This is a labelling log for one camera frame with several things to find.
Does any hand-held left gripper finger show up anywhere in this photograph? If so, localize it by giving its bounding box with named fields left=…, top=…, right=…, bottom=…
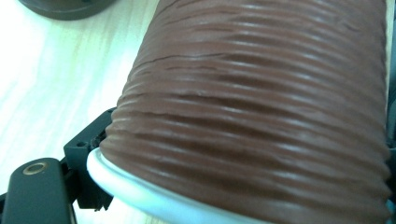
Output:
left=63, top=106, right=117, bottom=212

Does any dark double cup holder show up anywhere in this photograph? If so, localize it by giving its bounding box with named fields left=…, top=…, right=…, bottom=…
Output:
left=18, top=0, right=117, bottom=21

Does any brown ripple paper cup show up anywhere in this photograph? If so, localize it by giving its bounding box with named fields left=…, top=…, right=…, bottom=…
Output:
left=86, top=0, right=394, bottom=224

